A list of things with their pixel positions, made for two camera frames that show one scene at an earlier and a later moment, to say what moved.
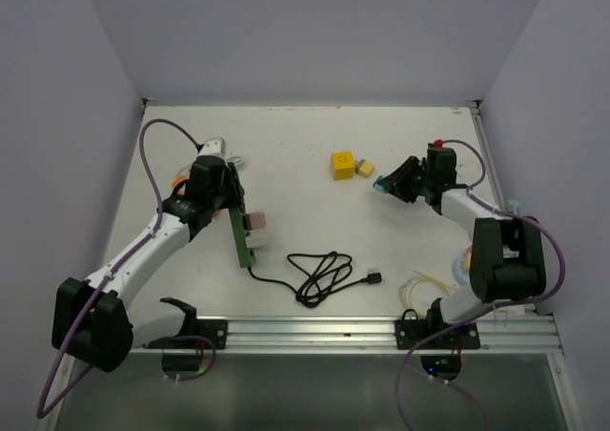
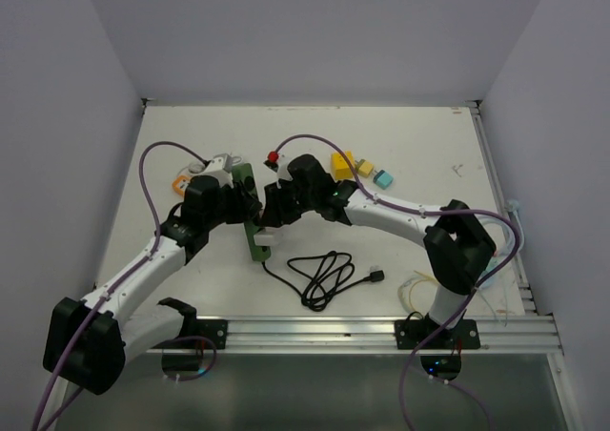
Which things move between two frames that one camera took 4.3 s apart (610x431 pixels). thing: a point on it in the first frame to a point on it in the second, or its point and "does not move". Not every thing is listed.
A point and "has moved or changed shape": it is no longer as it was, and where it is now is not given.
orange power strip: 182,189 does not move
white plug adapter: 258,238 has moved or changed shape
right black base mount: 410,332 does not move
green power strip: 245,254 to 245,174
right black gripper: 396,183 to 275,213
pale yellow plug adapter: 363,168 does not move
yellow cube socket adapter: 343,165 does not move
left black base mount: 213,330 does not move
